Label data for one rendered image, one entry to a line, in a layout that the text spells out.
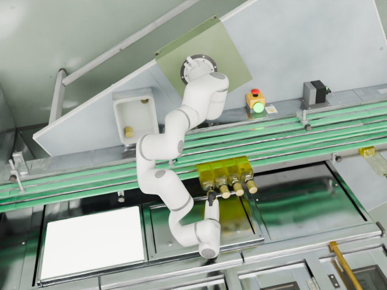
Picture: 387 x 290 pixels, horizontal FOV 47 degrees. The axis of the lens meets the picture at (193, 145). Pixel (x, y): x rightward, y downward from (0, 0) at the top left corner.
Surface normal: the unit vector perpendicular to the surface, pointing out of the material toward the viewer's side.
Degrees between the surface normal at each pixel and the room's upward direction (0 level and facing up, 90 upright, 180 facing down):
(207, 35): 2
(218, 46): 2
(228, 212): 90
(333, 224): 90
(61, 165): 90
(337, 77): 0
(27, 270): 90
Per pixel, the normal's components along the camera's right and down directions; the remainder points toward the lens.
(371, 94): -0.08, -0.82
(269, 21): 0.18, 0.55
